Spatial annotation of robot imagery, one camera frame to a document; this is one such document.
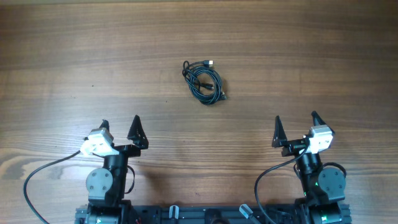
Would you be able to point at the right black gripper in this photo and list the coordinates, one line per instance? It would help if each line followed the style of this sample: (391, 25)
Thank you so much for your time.
(280, 140)

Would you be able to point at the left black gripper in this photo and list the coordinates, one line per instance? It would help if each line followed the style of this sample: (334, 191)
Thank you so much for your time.
(138, 140)

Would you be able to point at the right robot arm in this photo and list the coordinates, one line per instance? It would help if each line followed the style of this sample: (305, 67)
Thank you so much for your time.
(323, 184)

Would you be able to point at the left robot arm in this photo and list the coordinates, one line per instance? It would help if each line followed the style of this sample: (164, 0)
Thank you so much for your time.
(106, 186)

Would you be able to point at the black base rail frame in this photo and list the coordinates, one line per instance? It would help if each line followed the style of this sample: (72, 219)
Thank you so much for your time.
(278, 213)

